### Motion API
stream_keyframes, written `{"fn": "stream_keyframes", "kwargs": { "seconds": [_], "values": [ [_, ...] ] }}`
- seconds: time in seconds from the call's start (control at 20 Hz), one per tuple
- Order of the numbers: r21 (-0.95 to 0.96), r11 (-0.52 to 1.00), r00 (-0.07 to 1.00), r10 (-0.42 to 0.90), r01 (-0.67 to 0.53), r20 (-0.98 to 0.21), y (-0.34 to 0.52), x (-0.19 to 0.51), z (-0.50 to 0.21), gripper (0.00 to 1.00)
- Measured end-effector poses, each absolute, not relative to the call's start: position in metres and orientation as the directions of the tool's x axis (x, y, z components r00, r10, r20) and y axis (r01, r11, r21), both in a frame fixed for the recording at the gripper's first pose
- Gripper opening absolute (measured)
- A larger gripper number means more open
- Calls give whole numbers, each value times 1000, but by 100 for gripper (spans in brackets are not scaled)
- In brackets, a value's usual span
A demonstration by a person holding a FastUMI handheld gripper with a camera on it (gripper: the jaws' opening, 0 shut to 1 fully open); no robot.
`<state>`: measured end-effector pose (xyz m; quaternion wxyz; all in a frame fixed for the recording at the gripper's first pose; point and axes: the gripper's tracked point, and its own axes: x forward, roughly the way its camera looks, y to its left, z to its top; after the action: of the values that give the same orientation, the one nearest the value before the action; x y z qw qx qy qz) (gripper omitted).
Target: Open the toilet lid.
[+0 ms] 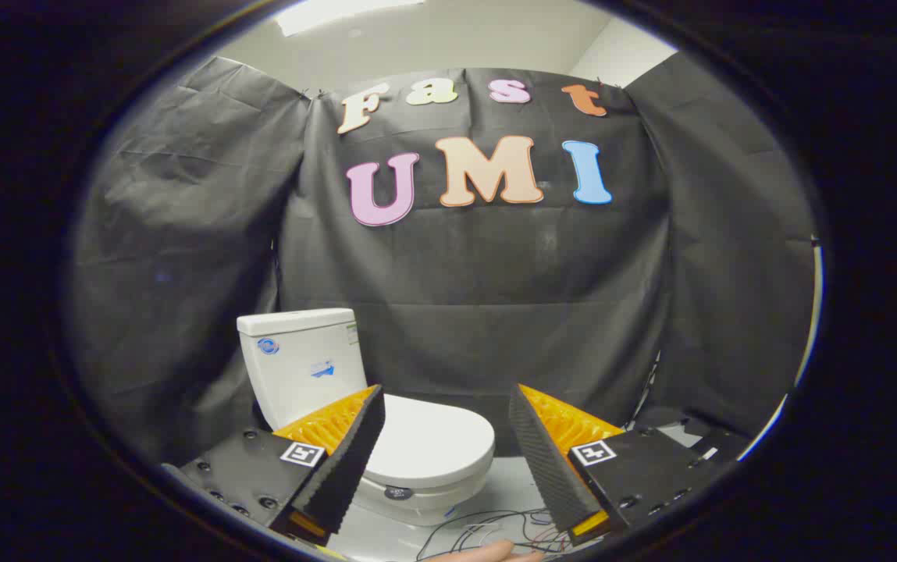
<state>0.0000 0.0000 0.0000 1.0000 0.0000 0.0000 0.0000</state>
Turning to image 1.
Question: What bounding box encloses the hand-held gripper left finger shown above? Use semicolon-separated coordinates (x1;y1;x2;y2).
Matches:
161;384;386;547

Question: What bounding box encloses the black backdrop cloth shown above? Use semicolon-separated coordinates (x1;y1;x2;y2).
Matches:
66;56;820;469

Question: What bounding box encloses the white toilet bowl with seat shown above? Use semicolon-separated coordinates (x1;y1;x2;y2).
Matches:
351;461;496;526

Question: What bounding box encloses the black box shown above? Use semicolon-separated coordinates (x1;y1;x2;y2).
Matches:
678;421;749;465

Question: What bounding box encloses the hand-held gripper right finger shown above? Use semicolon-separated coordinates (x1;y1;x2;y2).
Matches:
508;383;730;547

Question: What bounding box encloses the white toilet tank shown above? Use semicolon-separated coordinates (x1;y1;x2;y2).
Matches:
237;308;368;430

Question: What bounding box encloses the tangle of thin cables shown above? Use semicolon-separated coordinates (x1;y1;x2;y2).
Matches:
417;507;574;562

